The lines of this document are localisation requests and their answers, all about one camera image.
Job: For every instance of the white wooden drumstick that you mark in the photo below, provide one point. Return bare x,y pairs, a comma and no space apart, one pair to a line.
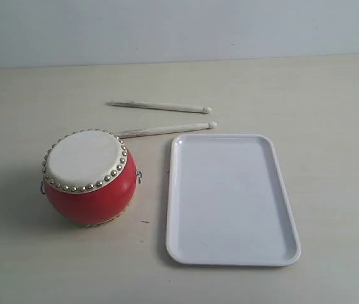
163,106
192,127

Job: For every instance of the red small drum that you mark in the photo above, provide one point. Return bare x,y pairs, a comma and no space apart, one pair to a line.
90,176

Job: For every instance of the white rectangular plastic tray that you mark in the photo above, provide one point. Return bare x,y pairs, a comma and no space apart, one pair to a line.
227,203

